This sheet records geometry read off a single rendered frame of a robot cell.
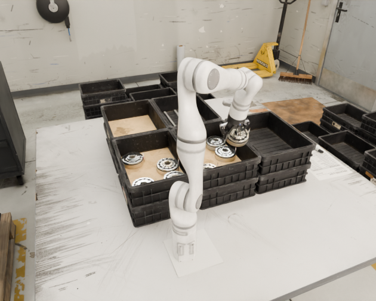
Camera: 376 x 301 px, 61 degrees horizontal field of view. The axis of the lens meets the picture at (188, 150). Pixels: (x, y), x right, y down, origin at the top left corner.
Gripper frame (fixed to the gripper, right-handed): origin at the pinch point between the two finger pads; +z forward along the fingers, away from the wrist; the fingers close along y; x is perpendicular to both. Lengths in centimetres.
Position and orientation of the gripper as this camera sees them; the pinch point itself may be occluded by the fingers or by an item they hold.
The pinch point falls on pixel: (230, 135)
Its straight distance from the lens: 141.3
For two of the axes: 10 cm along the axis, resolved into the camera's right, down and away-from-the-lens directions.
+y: 9.5, -1.7, 2.5
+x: -2.9, -7.8, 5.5
